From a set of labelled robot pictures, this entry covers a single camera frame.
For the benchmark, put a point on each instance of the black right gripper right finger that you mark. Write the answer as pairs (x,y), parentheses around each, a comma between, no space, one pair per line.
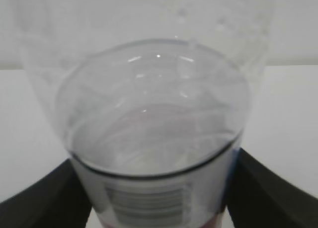
(259,198)

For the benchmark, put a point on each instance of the clear plastic water bottle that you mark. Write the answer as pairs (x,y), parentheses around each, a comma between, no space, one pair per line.
(149,97)

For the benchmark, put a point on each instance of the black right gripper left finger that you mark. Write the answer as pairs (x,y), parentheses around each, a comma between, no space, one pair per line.
(58,200)

